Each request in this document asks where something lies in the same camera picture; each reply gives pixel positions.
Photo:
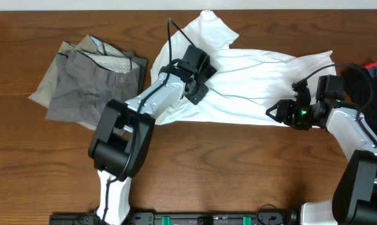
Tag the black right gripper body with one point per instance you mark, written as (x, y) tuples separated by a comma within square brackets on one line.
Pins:
[(297, 117)]

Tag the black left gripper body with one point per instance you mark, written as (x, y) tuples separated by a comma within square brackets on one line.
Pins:
[(199, 92)]

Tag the white t-shirt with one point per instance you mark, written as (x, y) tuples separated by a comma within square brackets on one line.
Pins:
[(247, 81)]

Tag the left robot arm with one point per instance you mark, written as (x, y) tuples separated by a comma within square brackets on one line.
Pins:
[(122, 137)]

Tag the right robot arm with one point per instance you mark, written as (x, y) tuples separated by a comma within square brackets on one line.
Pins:
[(355, 198)]

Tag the black garment with red trim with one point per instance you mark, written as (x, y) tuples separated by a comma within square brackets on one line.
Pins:
[(357, 88)]

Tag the grey folded shorts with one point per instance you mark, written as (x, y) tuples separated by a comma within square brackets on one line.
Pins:
[(126, 74)]

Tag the beige folded garment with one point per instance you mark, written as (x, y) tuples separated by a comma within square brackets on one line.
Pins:
[(44, 90)]

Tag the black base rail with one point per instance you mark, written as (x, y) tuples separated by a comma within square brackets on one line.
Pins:
[(267, 217)]

